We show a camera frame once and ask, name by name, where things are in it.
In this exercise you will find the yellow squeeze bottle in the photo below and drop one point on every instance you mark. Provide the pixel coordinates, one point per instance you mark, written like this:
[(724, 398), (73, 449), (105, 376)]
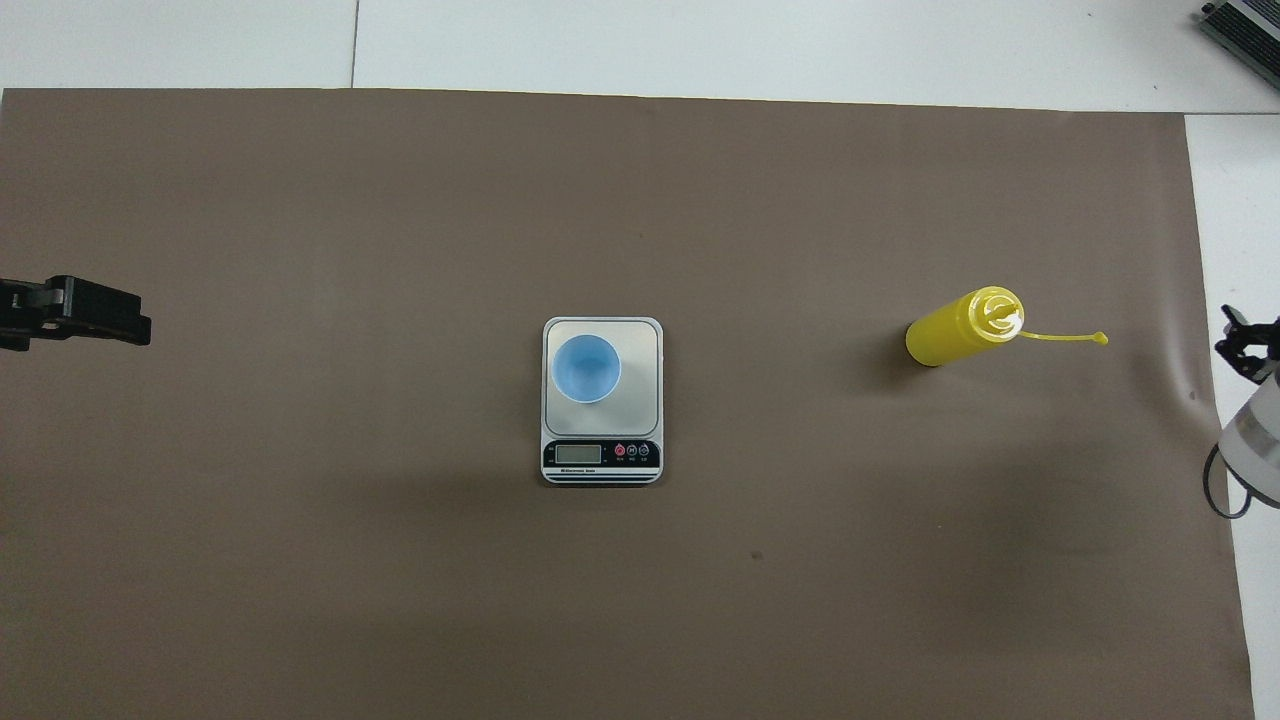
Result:
[(945, 332)]

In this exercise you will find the silver digital kitchen scale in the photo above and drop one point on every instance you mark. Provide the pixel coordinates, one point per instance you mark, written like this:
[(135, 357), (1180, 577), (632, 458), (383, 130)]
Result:
[(600, 455)]

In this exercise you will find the grey ribbed metal device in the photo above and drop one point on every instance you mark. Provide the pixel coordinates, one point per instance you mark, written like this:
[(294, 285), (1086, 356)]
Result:
[(1245, 28)]

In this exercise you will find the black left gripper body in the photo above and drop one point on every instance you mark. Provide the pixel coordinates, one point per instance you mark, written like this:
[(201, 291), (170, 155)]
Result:
[(20, 312)]

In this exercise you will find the brown paper table mat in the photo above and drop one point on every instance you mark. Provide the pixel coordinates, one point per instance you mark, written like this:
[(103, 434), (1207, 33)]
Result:
[(400, 600)]

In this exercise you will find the light blue plastic cup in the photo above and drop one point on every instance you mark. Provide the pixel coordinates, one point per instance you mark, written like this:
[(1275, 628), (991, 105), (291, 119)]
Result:
[(586, 368)]

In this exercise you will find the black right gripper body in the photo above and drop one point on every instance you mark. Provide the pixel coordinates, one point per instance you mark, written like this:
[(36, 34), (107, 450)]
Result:
[(1268, 350)]

